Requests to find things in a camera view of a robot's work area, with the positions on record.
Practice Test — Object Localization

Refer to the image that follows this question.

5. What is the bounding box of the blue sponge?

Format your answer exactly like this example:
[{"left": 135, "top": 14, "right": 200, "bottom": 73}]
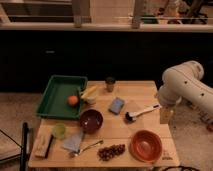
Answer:
[{"left": 109, "top": 97, "right": 125, "bottom": 114}]

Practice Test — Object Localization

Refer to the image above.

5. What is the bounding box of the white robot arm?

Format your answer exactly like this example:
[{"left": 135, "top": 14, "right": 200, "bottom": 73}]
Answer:
[{"left": 157, "top": 61, "right": 213, "bottom": 124}]

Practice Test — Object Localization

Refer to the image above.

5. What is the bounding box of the orange bowl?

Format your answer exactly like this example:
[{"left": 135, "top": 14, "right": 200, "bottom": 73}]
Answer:
[{"left": 129, "top": 130, "right": 162, "bottom": 163}]

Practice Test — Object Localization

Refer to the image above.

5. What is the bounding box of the purple bowl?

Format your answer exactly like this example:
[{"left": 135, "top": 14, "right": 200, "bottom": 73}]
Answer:
[{"left": 79, "top": 109, "right": 103, "bottom": 134}]

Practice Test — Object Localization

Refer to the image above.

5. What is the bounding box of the bunch of dark grapes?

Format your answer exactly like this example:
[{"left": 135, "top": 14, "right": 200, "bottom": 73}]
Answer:
[{"left": 97, "top": 144, "right": 125, "bottom": 161}]

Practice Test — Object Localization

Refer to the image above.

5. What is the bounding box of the yellow banana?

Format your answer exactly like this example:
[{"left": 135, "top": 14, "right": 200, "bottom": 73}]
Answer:
[{"left": 81, "top": 85, "right": 98, "bottom": 99}]

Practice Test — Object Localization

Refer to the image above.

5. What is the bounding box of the orange fruit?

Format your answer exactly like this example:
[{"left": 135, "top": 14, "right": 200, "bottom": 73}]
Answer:
[{"left": 67, "top": 95, "right": 79, "bottom": 107}]

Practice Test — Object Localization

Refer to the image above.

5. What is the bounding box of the grey folded cloth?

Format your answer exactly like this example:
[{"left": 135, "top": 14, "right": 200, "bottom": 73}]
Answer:
[{"left": 62, "top": 130, "right": 84, "bottom": 152}]

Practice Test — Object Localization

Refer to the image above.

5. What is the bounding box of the metal spoon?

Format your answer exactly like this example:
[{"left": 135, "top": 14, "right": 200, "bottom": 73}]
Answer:
[{"left": 69, "top": 140, "right": 104, "bottom": 158}]

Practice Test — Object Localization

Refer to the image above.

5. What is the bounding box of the green plastic cup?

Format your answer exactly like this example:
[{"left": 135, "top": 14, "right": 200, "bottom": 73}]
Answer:
[{"left": 52, "top": 123, "right": 66, "bottom": 139}]

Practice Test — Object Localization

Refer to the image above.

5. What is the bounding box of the green plastic tray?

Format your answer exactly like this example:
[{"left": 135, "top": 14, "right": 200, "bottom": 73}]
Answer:
[{"left": 37, "top": 75, "right": 87, "bottom": 120}]

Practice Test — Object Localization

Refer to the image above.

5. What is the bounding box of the wooden block with black tool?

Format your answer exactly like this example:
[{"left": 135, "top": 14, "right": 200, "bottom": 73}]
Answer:
[{"left": 35, "top": 134, "right": 53, "bottom": 158}]

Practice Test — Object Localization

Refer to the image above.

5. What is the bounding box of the white handled dish brush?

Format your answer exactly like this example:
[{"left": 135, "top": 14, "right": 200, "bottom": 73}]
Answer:
[{"left": 125, "top": 104, "right": 160, "bottom": 122}]

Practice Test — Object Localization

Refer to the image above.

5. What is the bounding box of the black chair frame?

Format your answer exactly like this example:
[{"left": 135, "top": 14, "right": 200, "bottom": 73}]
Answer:
[{"left": 0, "top": 122, "right": 30, "bottom": 171}]

